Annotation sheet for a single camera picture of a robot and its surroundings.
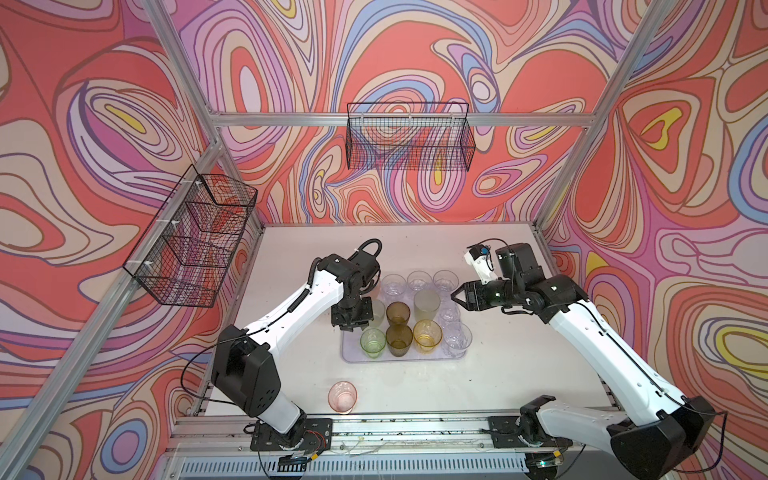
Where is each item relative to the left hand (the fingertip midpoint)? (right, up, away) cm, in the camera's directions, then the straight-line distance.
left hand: (367, 325), depth 78 cm
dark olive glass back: (+9, 0, +13) cm, 16 cm away
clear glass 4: (+27, -7, +12) cm, 30 cm away
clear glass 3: (+25, +9, +20) cm, 34 cm away
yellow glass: (+17, -5, +10) cm, 21 cm away
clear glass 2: (+16, +10, +20) cm, 28 cm away
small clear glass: (+25, 0, +13) cm, 28 cm away
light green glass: (+3, +2, +10) cm, 10 cm away
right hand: (+25, +7, -4) cm, 26 cm away
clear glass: (+7, +8, +20) cm, 22 cm away
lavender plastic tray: (+13, -1, +9) cm, 16 cm away
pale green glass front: (+17, +4, +8) cm, 19 cm away
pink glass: (-7, -19, 0) cm, 20 cm away
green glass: (+1, -7, +8) cm, 11 cm away
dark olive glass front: (+9, -6, +10) cm, 15 cm away
